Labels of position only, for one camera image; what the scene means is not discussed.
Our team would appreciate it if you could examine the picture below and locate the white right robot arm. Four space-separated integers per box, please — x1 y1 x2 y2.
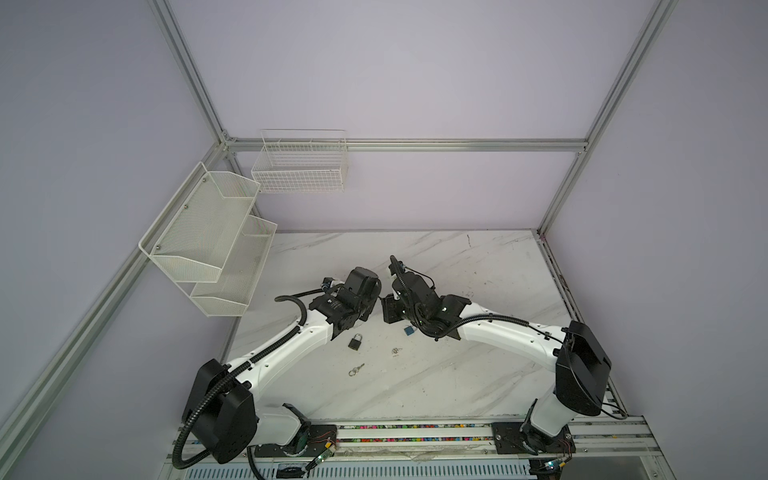
382 264 612 454

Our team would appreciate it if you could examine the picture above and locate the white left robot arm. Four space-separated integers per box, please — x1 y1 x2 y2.
171 267 382 470

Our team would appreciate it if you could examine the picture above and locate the black padlock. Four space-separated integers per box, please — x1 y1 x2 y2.
348 334 363 351

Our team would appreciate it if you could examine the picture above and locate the white mesh two-tier shelf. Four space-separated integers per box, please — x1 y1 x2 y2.
138 163 277 317

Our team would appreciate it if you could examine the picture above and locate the white ventilated cover strip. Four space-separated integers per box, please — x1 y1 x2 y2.
167 459 537 479

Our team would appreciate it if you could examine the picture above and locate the aluminium table edge rail right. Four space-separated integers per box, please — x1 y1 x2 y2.
533 230 584 323

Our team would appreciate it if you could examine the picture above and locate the white wire basket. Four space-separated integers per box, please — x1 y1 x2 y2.
251 129 348 194

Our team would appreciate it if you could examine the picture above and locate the aluminium frame horizontal back bar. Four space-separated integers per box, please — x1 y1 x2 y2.
228 138 588 153

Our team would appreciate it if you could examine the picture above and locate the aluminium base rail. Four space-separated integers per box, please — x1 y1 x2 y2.
160 416 675 479

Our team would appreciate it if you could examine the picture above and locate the aluminium frame post back left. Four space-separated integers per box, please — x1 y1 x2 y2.
148 0 228 144

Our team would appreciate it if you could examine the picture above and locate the aluminium frame post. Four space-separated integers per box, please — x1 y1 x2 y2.
536 0 678 236
148 0 228 144

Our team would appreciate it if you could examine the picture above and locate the aluminium frame left wall bar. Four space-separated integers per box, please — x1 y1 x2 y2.
0 142 226 460

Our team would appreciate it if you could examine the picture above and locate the aluminium frame post back right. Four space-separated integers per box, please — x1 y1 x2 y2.
536 0 678 236

